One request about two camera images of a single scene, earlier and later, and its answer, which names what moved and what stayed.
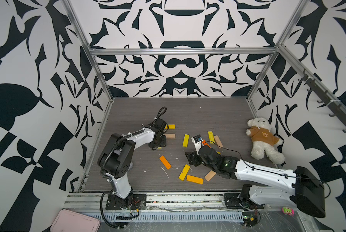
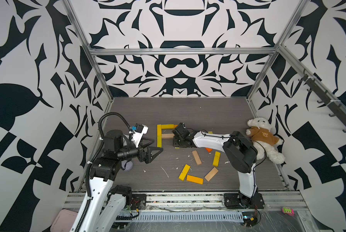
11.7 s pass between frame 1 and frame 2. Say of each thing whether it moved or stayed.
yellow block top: stayed
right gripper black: moved
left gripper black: moved
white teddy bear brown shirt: stayed
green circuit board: stayed
